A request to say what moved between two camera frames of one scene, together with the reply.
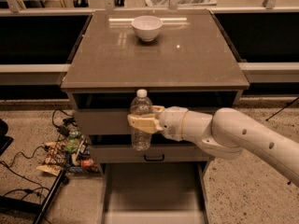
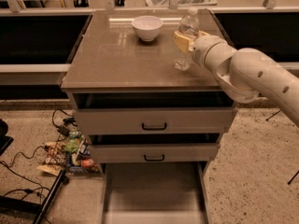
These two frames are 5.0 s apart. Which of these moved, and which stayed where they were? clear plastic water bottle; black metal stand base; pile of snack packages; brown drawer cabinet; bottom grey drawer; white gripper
Moved: white gripper; clear plastic water bottle
Stayed: brown drawer cabinet; pile of snack packages; black metal stand base; bottom grey drawer
